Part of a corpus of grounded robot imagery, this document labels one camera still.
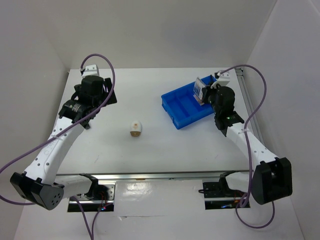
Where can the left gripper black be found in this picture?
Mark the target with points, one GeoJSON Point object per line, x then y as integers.
{"type": "Point", "coordinates": [108, 84]}

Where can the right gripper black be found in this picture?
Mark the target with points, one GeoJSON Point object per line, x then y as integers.
{"type": "Point", "coordinates": [206, 90]}

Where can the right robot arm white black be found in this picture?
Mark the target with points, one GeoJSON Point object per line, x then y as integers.
{"type": "Point", "coordinates": [269, 177]}

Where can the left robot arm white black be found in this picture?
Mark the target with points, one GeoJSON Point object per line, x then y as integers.
{"type": "Point", "coordinates": [39, 182]}

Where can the blue plastic divided bin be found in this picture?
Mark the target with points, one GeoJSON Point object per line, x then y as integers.
{"type": "Point", "coordinates": [182, 106]}

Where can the aluminium rail right side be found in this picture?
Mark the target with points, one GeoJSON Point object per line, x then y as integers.
{"type": "Point", "coordinates": [252, 110]}

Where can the aluminium rail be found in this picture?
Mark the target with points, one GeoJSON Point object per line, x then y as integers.
{"type": "Point", "coordinates": [159, 176]}
{"type": "Point", "coordinates": [252, 110]}

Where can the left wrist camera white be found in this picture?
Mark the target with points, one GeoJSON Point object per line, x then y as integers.
{"type": "Point", "coordinates": [90, 70]}

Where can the aluminium rail front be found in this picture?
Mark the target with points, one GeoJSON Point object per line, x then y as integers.
{"type": "Point", "coordinates": [159, 176]}

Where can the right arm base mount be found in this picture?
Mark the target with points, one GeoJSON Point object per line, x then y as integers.
{"type": "Point", "coordinates": [217, 196]}

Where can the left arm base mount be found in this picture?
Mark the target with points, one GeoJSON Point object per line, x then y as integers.
{"type": "Point", "coordinates": [100, 198]}

